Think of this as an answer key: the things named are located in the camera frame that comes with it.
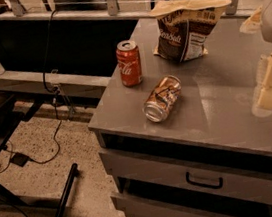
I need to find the grey drawer cabinet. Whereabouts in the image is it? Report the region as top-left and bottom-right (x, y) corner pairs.
(90, 18), (272, 217)

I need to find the black power cable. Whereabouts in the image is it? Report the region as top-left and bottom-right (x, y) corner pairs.
(8, 8), (80, 167)

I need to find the brown lying soda can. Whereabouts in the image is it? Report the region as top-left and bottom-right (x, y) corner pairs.
(143, 75), (182, 123)

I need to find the brown white chip bag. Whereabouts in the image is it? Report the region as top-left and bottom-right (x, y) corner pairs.
(150, 0), (231, 63)

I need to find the black power adapter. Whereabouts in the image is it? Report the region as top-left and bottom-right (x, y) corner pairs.
(10, 152), (30, 167)

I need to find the red coke can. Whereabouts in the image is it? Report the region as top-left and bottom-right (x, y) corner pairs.
(116, 40), (142, 87)

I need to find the black drawer handle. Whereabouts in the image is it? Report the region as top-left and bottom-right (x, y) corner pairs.
(185, 172), (224, 189)

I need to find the black desk frame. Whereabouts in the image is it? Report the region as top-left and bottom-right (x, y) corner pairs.
(0, 96), (87, 217)

